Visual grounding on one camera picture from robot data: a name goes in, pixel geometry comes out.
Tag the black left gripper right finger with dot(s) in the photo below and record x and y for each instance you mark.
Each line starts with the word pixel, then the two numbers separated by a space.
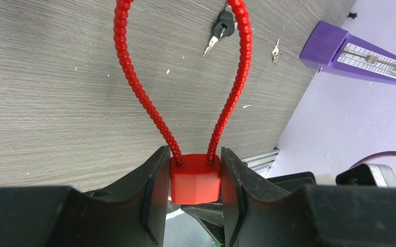
pixel 257 212

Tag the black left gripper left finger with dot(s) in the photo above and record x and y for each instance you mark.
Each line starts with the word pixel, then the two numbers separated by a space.
pixel 129 212

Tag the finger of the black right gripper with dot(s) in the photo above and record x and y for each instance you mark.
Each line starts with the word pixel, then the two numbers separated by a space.
pixel 210 217

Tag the red cable padlock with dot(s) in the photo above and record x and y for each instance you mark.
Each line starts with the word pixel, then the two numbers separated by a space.
pixel 194 178

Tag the small silver keys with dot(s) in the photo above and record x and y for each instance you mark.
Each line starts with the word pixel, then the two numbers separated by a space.
pixel 275 51

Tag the black headed keys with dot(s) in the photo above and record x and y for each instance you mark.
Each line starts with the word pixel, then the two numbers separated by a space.
pixel 224 27

